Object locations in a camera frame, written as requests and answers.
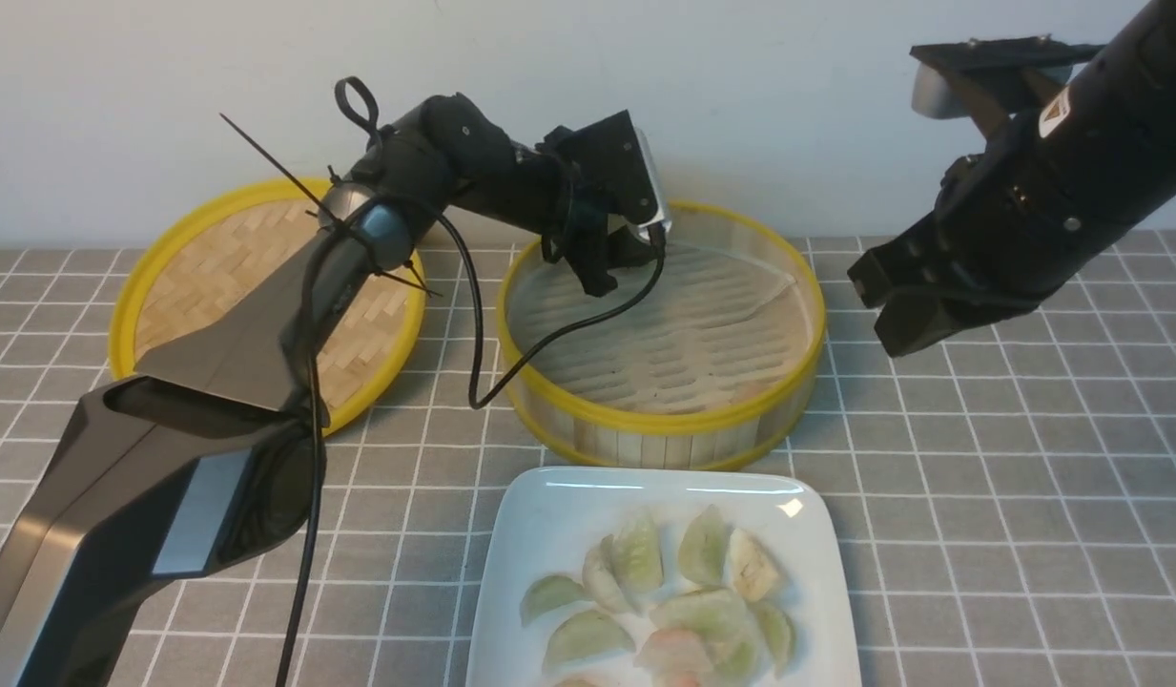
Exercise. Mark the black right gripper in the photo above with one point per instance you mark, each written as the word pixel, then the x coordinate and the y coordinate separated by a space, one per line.
pixel 1005 233

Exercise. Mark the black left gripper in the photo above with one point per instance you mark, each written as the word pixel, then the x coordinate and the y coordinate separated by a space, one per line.
pixel 580 235

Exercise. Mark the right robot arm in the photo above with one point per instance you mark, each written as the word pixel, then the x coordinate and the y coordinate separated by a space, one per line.
pixel 1124 104

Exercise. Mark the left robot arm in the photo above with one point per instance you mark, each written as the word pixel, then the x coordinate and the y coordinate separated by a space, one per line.
pixel 211 453

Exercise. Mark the white square plate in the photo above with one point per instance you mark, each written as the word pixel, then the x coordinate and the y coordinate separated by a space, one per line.
pixel 551 517

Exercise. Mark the green dumpling plate top right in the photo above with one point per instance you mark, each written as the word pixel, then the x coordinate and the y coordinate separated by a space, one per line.
pixel 702 554

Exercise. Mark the green dumpling plate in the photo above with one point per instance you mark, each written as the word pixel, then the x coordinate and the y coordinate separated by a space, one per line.
pixel 779 632
pixel 722 620
pixel 548 594
pixel 626 565
pixel 585 636
pixel 702 554

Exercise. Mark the green dumpling plate top middle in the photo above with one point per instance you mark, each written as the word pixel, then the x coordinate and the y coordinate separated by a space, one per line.
pixel 626 565

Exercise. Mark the cream dumpling on plate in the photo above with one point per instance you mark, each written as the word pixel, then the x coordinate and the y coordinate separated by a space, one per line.
pixel 753 571

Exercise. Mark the green dumpling plate lower left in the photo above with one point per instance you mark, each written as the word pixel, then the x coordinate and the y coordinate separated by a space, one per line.
pixel 585 636

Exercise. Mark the green dumpling plate centre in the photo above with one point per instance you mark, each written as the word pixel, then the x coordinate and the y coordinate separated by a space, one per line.
pixel 722 620

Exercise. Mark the pink dumpling plate bottom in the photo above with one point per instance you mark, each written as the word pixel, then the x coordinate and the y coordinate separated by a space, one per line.
pixel 666 658

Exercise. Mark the white mesh steamer liner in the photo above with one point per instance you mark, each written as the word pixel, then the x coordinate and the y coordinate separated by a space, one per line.
pixel 718 329

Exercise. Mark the yellow rimmed bamboo steamer basket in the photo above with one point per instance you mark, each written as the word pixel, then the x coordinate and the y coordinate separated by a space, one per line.
pixel 723 439

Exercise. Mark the yellow rimmed woven steamer lid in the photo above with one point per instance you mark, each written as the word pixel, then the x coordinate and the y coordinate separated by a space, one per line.
pixel 213 257

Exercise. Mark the grey checked tablecloth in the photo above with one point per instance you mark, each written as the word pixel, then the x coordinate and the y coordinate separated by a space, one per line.
pixel 1004 502

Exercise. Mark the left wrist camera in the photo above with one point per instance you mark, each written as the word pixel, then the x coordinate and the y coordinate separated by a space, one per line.
pixel 613 156

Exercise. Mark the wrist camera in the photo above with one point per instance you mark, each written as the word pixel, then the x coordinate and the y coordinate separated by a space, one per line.
pixel 991 81
pixel 613 156

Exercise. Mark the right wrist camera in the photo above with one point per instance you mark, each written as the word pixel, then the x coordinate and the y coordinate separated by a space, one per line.
pixel 991 81

